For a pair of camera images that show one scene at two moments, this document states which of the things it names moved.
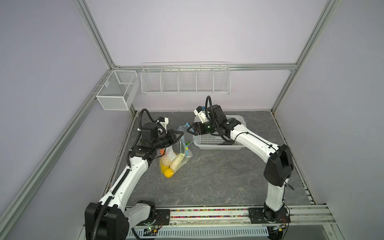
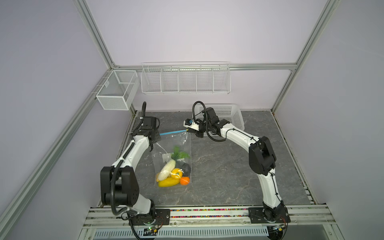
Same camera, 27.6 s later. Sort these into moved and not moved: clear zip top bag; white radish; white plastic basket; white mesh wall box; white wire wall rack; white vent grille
Moved: clear zip top bag; white plastic basket; white radish
Not moved: white vent grille; white mesh wall box; white wire wall rack
